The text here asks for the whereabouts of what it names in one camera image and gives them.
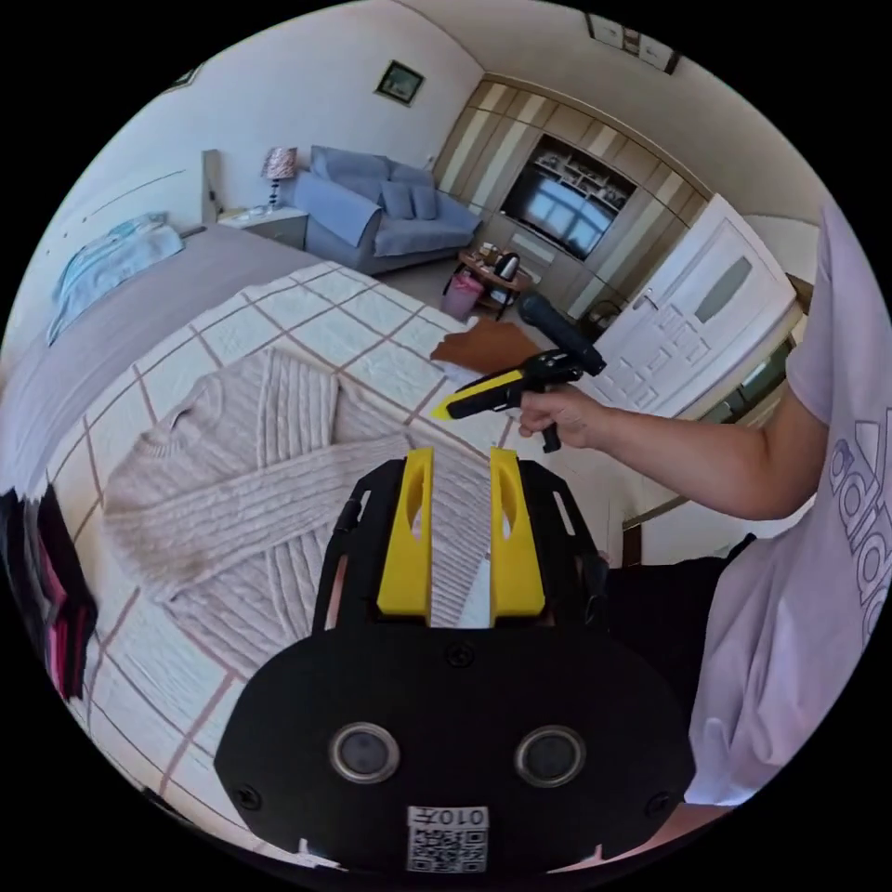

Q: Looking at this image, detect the blue sofa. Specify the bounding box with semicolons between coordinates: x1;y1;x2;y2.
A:
289;144;486;277

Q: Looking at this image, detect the white door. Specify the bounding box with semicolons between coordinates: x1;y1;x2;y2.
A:
592;193;799;419

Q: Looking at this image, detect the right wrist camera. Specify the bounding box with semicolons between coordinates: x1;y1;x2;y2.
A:
517;291;606;377

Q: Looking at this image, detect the person's right hand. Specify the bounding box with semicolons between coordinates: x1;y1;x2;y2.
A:
518;385;616;453

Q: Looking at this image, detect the person's body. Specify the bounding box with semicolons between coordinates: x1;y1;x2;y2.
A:
606;202;892;831

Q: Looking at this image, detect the dark framed wall picture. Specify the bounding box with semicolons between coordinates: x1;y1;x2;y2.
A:
374;59;426;106

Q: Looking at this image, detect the round side table with kettle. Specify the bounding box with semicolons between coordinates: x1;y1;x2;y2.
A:
456;243;534;321

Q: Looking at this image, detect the beige long sleeve sweater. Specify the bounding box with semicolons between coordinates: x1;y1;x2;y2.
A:
100;347;503;681

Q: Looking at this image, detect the white nightstand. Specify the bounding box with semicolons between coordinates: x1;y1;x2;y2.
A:
216;205;310;251

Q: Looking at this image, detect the person's right forearm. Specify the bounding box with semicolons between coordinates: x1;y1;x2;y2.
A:
598;402;822;522

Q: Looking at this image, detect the pink waste bin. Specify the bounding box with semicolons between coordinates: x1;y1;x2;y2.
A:
442;271;483;323

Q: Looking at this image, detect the light blue pillow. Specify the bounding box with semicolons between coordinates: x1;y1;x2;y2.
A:
46;212;186;347

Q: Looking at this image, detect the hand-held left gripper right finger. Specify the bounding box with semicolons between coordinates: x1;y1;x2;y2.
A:
490;445;546;627

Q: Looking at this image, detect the wall cupboard with television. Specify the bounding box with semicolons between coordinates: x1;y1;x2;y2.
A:
431;77;712;321

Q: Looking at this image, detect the bed with checked white quilt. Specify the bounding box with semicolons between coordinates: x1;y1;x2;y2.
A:
0;222;628;862

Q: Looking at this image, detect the brown garment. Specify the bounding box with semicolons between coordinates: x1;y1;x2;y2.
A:
429;320;542;381

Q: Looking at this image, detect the pile of clothes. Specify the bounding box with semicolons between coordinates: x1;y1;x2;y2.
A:
0;484;98;702

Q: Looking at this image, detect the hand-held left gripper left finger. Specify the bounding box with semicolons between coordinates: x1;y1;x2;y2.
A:
376;447;435;622

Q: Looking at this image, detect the table lamp with patterned shade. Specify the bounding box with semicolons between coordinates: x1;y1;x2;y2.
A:
261;146;299;210

